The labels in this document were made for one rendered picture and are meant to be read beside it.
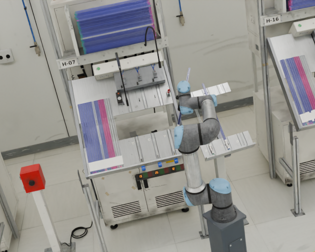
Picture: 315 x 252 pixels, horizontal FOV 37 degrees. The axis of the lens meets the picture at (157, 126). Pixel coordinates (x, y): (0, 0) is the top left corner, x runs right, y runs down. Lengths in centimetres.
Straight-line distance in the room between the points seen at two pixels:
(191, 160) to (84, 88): 114
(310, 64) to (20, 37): 274
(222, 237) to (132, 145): 86
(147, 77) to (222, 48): 189
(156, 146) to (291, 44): 123
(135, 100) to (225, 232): 110
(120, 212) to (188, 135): 143
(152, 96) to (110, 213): 98
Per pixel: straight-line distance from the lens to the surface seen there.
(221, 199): 265
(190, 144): 238
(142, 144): 310
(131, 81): 321
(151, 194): 357
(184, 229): 360
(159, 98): 321
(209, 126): 238
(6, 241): 381
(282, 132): 360
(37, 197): 334
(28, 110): 502
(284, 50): 348
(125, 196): 355
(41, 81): 489
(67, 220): 400
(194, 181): 256
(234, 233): 279
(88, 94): 327
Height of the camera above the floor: 228
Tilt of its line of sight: 26 degrees down
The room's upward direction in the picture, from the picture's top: 11 degrees counter-clockwise
